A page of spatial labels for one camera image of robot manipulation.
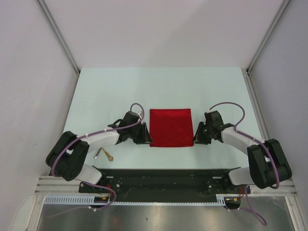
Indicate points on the right aluminium frame post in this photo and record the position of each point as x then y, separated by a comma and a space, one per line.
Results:
270, 31

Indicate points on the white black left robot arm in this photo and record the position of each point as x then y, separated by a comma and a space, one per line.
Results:
67, 158

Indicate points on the aluminium rail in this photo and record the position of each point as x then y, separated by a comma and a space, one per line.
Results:
48, 185
256, 105

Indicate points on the aluminium frame post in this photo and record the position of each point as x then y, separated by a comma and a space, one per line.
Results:
270, 31
58, 34

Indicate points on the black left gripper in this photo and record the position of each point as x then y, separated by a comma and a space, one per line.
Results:
146, 138

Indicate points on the aluminium front rail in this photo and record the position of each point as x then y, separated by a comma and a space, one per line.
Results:
48, 185

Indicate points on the left aluminium frame post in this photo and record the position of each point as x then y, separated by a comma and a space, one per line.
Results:
58, 34

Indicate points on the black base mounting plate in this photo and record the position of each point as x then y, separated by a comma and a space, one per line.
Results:
157, 185

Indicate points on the red satin napkin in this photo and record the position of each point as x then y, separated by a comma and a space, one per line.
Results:
171, 128

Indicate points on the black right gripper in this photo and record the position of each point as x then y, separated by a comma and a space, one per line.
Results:
198, 138

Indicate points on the aluminium right side rail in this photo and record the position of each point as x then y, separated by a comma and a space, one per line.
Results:
256, 105

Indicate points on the white slotted cable duct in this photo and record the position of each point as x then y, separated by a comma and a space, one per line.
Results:
96, 200

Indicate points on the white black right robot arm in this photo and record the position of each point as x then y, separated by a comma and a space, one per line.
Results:
268, 166

